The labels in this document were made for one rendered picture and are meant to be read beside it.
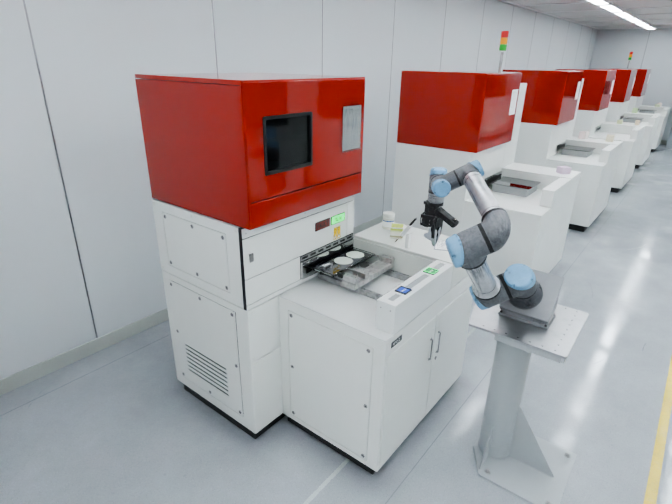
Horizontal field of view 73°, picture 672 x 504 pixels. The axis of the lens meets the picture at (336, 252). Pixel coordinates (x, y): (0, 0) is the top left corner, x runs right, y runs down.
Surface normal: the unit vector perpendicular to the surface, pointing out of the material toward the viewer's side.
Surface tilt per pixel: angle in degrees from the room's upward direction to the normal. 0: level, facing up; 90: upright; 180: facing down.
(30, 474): 0
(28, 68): 90
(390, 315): 90
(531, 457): 90
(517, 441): 90
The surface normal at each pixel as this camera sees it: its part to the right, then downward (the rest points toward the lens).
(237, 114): -0.62, 0.30
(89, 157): 0.78, 0.26
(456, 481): 0.02, -0.92
